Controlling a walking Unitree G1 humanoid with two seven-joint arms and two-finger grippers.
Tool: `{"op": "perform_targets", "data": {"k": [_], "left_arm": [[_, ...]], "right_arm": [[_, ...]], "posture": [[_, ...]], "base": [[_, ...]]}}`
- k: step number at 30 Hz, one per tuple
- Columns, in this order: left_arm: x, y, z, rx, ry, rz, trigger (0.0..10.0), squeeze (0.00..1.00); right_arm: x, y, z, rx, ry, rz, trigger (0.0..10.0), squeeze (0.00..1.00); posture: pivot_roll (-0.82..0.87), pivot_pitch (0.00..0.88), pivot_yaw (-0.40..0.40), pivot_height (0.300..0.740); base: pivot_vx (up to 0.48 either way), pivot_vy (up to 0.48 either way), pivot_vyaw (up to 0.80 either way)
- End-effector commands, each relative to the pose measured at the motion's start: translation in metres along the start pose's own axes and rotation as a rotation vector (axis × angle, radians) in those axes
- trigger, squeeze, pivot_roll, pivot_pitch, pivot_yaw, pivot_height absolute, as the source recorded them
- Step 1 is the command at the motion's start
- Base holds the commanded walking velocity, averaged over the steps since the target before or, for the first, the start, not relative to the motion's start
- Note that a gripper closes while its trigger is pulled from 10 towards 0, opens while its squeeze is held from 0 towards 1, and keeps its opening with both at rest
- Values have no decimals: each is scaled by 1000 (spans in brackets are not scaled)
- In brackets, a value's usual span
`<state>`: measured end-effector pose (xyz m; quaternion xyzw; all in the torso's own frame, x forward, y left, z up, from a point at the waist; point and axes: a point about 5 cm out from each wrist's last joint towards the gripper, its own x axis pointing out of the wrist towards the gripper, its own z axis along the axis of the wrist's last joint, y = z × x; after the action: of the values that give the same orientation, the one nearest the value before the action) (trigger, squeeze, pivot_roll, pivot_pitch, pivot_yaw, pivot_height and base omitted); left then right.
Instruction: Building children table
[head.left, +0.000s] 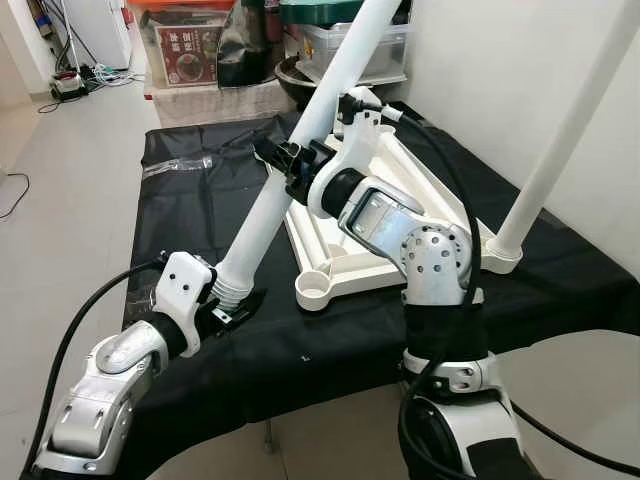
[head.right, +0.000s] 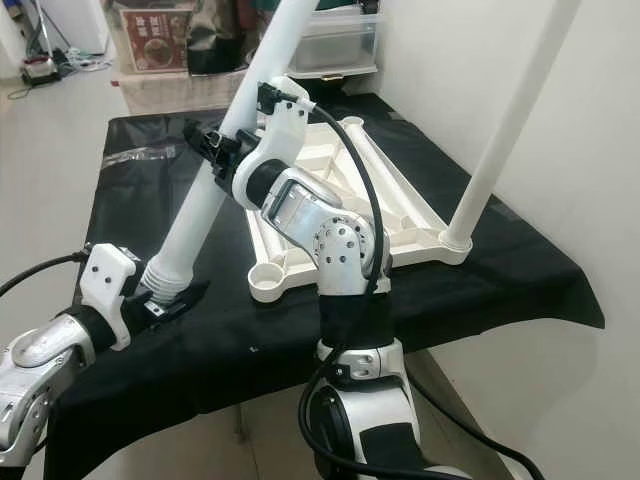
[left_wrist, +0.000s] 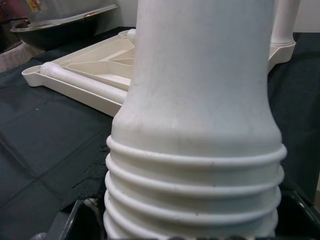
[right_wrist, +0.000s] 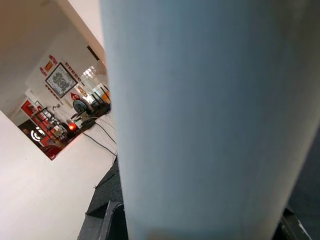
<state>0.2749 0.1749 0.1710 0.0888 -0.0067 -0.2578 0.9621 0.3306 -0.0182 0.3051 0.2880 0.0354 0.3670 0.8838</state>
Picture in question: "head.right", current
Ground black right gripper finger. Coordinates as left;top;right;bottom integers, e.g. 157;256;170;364
183;120;223;159

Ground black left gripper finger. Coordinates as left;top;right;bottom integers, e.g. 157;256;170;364
160;280;211;319

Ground white plastic table leg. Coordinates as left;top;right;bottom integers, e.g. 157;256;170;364
140;0;321;303
438;0;586;266

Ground pink patterned cloth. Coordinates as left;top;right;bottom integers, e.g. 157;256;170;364
118;70;246;113

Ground long clear tape strip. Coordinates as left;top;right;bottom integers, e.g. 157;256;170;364
105;145;183;166

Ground black tablecloth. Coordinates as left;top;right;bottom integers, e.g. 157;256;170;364
45;92;606;480

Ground dark plastic bag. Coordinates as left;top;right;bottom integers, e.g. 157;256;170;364
185;0;251;76

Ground red printed carton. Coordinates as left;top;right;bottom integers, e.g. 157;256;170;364
120;10;186;73

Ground black round basin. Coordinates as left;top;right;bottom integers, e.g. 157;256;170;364
300;65;379;99

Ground clear plastic storage box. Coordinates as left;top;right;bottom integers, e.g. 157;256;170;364
285;10;381;79

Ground small black white appliance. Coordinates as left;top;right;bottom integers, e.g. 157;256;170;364
20;55;61;86

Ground dark green round lid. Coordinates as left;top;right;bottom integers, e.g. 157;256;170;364
255;0;381;15

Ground white plastic table top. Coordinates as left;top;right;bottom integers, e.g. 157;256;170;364
247;115;474;304

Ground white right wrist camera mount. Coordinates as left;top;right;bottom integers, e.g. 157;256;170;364
230;78;316;211

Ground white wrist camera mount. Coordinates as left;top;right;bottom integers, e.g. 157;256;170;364
78;243;143;351
230;78;316;211

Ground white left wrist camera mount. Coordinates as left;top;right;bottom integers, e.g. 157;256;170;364
78;243;143;351

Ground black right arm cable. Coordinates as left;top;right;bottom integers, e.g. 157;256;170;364
257;82;546;480

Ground hanging coloured cables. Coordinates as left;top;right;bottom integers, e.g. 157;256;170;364
10;0;51;56

